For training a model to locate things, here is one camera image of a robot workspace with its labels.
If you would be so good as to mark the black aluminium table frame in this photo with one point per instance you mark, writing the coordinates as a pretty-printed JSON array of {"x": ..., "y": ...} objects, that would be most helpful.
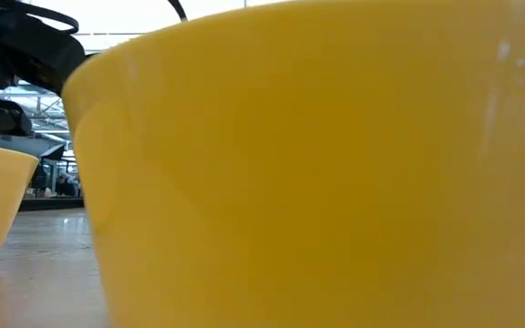
[{"x": 53, "y": 204}]

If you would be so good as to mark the dark tilted screen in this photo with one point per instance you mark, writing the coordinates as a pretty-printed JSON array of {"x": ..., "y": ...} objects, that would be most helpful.
[{"x": 54, "y": 152}]

